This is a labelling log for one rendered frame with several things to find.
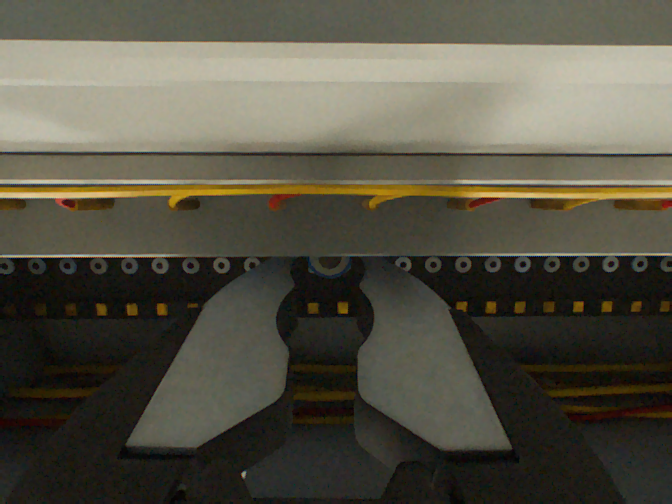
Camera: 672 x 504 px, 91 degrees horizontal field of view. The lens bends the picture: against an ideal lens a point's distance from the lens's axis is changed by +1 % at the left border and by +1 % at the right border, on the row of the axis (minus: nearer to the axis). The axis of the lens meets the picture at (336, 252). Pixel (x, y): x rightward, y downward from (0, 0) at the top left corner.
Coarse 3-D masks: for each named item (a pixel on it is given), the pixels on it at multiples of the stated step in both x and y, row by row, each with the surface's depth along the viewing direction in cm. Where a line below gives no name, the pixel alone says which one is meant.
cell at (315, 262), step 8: (312, 256) 13; (320, 256) 12; (328, 256) 12; (336, 256) 12; (344, 256) 13; (312, 264) 13; (320, 264) 13; (328, 264) 13; (336, 264) 13; (344, 264) 13; (320, 272) 13; (328, 272) 13; (336, 272) 13; (344, 272) 13
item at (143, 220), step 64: (0, 192) 6; (64, 192) 6; (128, 192) 6; (192, 192) 6; (256, 192) 6; (320, 192) 6; (384, 192) 6; (448, 192) 6; (512, 192) 6; (576, 192) 6; (640, 192) 6; (0, 256) 8; (64, 256) 8; (128, 256) 8; (192, 256) 8; (256, 256) 8
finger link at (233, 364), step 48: (240, 288) 10; (288, 288) 10; (192, 336) 8; (240, 336) 8; (288, 336) 10; (192, 384) 7; (240, 384) 7; (288, 384) 7; (144, 432) 6; (192, 432) 6; (240, 432) 6; (288, 432) 7
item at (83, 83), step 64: (0, 0) 2; (64, 0) 2; (128, 0) 2; (192, 0) 2; (256, 0) 2; (320, 0) 2; (384, 0) 2; (448, 0) 2; (512, 0) 2; (576, 0) 2; (640, 0) 2; (0, 64) 2; (64, 64) 2; (128, 64) 2; (192, 64) 2; (256, 64) 2; (320, 64) 2; (384, 64) 2; (448, 64) 2; (512, 64) 2; (576, 64) 2; (640, 64) 2; (0, 128) 5; (64, 128) 5; (128, 128) 5; (192, 128) 5; (256, 128) 5; (320, 128) 5; (384, 128) 5; (448, 128) 5; (512, 128) 5; (576, 128) 5; (640, 128) 5
